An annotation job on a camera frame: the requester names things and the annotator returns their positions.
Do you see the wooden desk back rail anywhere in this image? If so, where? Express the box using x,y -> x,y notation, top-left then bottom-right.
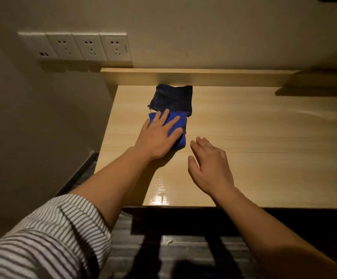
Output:
100,68 -> 337,97

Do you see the person's left forearm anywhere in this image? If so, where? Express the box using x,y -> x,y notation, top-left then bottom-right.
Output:
69,146 -> 154,231

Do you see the striped shirt sleeve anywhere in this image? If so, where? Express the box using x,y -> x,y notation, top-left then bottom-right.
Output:
0,194 -> 112,279

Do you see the white wall plate with ports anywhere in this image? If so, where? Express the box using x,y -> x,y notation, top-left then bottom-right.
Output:
18,32 -> 59,60

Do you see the dark navy cloth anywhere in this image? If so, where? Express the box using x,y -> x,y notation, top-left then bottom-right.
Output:
147,84 -> 193,117

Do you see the white wall power socket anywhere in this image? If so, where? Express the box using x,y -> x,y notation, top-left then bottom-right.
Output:
72,33 -> 108,61
99,33 -> 132,62
46,33 -> 84,61

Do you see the person's right forearm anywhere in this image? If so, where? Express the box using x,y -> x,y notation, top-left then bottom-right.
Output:
211,184 -> 337,279

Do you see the dark skirting board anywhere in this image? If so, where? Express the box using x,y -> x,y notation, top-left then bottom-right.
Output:
54,151 -> 100,198

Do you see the person's left hand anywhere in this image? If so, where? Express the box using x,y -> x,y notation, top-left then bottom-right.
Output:
133,109 -> 184,161

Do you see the person's right hand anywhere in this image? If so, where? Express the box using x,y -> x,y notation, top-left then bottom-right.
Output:
188,137 -> 235,198

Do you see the bright blue cloth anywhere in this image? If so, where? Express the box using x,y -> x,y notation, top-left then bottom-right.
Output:
148,111 -> 188,150

